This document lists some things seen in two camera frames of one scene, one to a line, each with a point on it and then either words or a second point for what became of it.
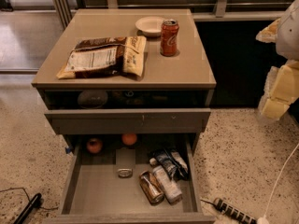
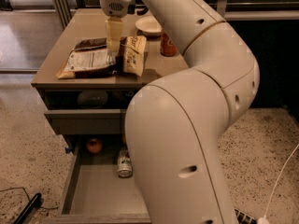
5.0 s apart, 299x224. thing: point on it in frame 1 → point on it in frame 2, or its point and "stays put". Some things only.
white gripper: [289, 35] → [114, 5]
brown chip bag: [100, 56] stays put
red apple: [94, 146] stays put
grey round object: [92, 99] stays put
